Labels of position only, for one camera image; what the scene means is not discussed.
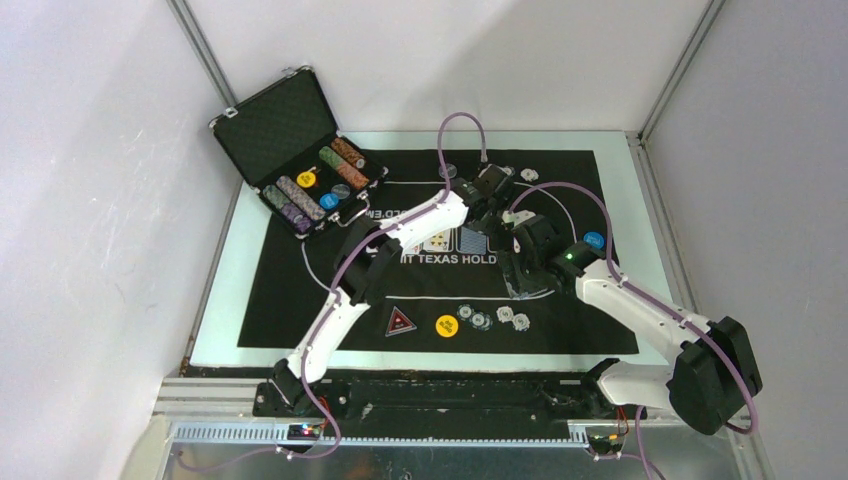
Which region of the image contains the black dealer button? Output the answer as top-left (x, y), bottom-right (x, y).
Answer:
top-left (438, 163), bottom-right (457, 179)

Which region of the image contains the white blue chip back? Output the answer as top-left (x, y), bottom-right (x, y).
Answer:
top-left (520, 168), bottom-right (539, 183)

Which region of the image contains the white blue chip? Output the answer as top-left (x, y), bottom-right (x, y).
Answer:
top-left (512, 314), bottom-right (531, 332)
top-left (496, 305), bottom-right (514, 323)
top-left (520, 168), bottom-right (539, 183)

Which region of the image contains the blue small blind button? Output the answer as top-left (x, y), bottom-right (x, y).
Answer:
top-left (583, 231), bottom-right (606, 250)

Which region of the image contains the white blue chip front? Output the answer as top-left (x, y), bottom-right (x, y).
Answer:
top-left (512, 314), bottom-right (531, 332)
top-left (496, 305), bottom-right (514, 323)

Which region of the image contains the grey white chip front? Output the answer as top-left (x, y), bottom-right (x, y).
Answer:
top-left (469, 312), bottom-right (493, 331)

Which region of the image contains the green blue chip front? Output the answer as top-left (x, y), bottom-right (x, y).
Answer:
top-left (457, 304), bottom-right (475, 321)

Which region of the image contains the yellow big blind button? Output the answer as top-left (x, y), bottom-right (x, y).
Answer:
top-left (435, 315), bottom-right (460, 338)

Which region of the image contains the triangular all-in marker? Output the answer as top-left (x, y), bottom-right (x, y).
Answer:
top-left (385, 306), bottom-right (418, 338)

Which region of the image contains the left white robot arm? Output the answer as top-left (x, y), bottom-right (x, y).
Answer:
top-left (269, 165), bottom-right (515, 417)

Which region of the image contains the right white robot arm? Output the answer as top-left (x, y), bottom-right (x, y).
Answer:
top-left (495, 211), bottom-right (763, 435)

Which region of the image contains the black poker table mat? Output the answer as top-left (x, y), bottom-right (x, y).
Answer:
top-left (237, 149), bottom-right (638, 356)

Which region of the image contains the red brown chip row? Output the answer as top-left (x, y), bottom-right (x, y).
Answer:
top-left (330, 137), bottom-right (367, 170)

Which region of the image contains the green orange chip row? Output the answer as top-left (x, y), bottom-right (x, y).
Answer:
top-left (319, 146), bottom-right (369, 190)

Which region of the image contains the clear dealer button in case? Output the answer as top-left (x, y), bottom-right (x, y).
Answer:
top-left (331, 184), bottom-right (351, 200)

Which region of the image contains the blue button in case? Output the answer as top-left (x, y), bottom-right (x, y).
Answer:
top-left (319, 192), bottom-right (340, 211)

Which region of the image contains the yellow button in case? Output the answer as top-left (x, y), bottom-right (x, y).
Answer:
top-left (296, 171), bottom-right (317, 189)

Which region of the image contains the pink grey chip row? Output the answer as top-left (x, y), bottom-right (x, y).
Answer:
top-left (276, 175), bottom-right (327, 221)

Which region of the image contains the black aluminium chip case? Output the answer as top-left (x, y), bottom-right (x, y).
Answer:
top-left (209, 65), bottom-right (388, 239)

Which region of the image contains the electronics board with leds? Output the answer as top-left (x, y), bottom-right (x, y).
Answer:
top-left (286, 423), bottom-right (323, 441)

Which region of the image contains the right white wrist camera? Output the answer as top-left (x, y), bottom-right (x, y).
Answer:
top-left (501, 210), bottom-right (535, 253)

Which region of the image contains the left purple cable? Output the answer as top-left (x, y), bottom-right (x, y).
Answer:
top-left (175, 111), bottom-right (490, 473)

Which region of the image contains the purple cable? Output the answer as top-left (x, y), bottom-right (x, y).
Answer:
top-left (175, 111), bottom-right (490, 473)
top-left (507, 181), bottom-right (760, 480)

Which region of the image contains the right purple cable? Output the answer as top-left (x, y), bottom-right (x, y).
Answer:
top-left (507, 181), bottom-right (760, 480)

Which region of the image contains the black metal base rail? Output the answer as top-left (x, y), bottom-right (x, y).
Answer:
top-left (185, 367), bottom-right (638, 442)

